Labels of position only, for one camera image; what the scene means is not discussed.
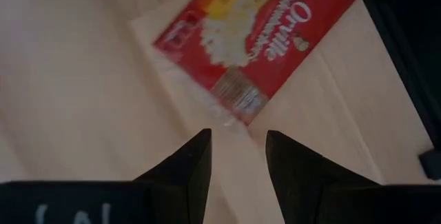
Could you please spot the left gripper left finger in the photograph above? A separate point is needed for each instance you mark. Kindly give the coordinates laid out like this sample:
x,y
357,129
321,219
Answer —
x,y
186,189

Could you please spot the red Orville Redenbacher popcorn bag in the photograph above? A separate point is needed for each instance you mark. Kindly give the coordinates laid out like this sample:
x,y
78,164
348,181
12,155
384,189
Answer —
x,y
275,27

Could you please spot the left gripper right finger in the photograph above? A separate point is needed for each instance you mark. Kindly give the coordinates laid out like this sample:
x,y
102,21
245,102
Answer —
x,y
303,193

